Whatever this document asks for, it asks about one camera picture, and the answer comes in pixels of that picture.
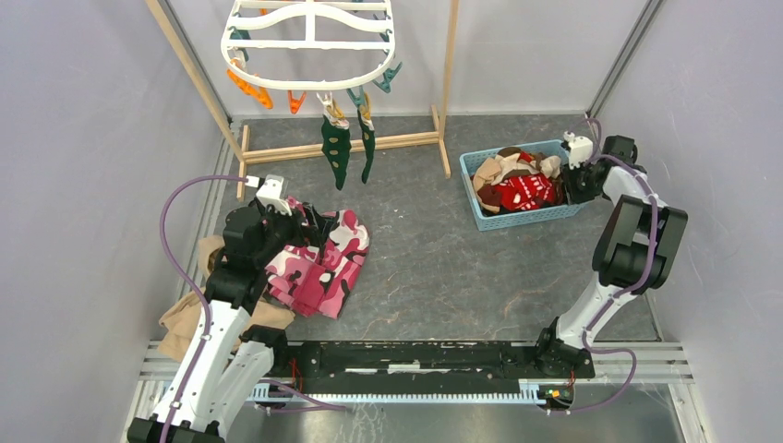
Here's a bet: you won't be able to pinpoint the green sock with yellow cuff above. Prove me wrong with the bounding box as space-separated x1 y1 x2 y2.
320 101 352 190

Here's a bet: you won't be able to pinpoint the orange clothespin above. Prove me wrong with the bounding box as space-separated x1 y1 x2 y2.
250 86 274 110
287 90 307 114
226 69 254 96

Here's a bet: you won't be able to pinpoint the white clothespin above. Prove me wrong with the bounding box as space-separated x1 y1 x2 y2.
316 91 334 117

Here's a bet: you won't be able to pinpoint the teal clothespin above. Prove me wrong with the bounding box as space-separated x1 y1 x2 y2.
372 62 403 94
345 86 367 111

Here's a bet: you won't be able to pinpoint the white clip hanger frame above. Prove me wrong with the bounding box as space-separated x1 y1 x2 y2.
221 1 396 91

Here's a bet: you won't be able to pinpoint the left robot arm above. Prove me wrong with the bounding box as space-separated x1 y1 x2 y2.
126 203 327 442

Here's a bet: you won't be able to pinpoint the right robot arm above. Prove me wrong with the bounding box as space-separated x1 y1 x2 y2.
533 133 688 377

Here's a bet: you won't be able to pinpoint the brown tan socks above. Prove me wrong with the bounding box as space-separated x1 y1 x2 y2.
472 147 561 192

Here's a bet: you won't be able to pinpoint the wooden hanger stand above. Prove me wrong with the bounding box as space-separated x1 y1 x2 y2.
146 0 460 200

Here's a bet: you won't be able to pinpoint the pink camouflage cloth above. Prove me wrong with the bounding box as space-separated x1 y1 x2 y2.
265 197 370 319

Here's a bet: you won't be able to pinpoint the red white patterned sock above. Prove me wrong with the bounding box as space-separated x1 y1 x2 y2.
492 174 561 211

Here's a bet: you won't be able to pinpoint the light blue plastic basket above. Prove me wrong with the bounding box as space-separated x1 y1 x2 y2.
459 148 587 232

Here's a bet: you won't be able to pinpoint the beige cloth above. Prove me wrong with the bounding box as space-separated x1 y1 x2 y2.
158 235 295 362

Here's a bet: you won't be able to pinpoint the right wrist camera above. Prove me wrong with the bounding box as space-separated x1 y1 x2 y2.
562 131 595 170

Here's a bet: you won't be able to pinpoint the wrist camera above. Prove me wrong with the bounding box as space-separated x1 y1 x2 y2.
255 174 292 216
562 131 595 170

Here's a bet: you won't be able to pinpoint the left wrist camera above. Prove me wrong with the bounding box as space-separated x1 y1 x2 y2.
255 174 292 216

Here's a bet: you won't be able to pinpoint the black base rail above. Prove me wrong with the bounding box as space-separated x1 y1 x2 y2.
268 341 596 395

